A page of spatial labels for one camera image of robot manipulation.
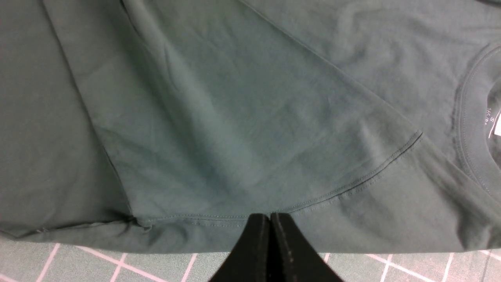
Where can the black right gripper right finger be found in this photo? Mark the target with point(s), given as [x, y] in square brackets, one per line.
[292, 258]

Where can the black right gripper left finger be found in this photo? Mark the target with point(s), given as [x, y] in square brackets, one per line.
[247, 261]

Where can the green long sleeve shirt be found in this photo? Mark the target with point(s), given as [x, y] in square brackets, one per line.
[159, 126]

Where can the green checkered tablecloth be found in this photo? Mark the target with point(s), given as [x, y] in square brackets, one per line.
[32, 262]

